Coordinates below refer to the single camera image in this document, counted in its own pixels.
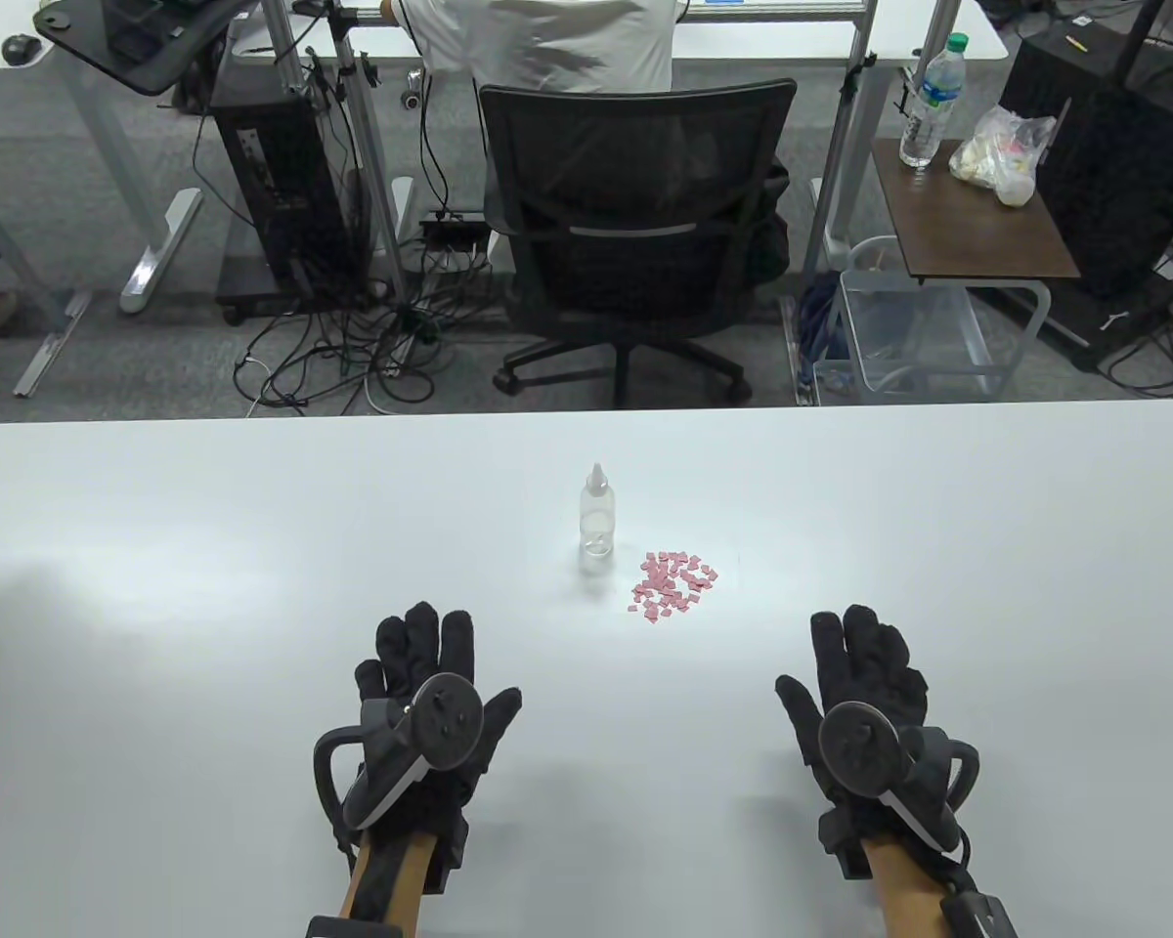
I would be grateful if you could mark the person's left hand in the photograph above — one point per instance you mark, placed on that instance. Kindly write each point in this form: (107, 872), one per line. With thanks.
(399, 640)

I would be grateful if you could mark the person's right hand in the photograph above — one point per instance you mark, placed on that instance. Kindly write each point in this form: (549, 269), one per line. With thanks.
(865, 655)

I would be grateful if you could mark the pile of pink paper scraps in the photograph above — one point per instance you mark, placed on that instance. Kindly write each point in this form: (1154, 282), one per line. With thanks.
(670, 584)

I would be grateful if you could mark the clear conical squeeze bottle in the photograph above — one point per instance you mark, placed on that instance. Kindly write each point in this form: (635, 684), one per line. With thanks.
(596, 508)

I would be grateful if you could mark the person's right forearm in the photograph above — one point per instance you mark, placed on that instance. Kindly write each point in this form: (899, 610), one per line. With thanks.
(904, 889)

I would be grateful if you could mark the clear plastic water bottle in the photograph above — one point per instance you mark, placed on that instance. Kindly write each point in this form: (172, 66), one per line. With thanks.
(929, 98)

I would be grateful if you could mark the black right hand controller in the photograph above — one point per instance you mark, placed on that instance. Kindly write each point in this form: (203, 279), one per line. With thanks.
(858, 747)

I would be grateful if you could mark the clear plastic storage bin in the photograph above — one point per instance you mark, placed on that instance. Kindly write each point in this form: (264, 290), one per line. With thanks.
(880, 332)

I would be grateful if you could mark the black power strip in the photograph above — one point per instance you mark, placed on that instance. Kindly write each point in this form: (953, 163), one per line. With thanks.
(455, 230)

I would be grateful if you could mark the brown wooden side table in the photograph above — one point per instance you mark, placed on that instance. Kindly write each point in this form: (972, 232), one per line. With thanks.
(968, 230)

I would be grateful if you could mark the slim black computer tower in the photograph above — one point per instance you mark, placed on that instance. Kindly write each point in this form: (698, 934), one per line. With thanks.
(274, 176)

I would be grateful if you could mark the clear plastic food bag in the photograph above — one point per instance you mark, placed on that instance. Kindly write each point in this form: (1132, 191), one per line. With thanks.
(997, 156)

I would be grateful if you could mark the black mesh office chair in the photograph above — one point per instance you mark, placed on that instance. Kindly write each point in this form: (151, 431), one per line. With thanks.
(635, 166)

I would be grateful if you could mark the large black computer tower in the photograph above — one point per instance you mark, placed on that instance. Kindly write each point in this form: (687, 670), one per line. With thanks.
(1114, 147)

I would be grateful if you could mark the black computer mouse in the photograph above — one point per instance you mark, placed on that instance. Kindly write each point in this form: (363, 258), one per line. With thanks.
(21, 46)

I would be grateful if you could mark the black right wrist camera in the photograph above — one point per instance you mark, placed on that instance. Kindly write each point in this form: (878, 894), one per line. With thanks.
(982, 914)

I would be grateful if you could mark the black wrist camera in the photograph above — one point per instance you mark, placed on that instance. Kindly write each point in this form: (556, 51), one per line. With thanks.
(982, 914)
(347, 928)

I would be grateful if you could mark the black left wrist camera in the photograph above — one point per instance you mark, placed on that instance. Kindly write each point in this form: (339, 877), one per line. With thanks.
(347, 928)

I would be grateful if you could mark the white desk with aluminium frame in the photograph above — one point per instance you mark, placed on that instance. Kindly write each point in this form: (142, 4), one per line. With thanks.
(977, 39)

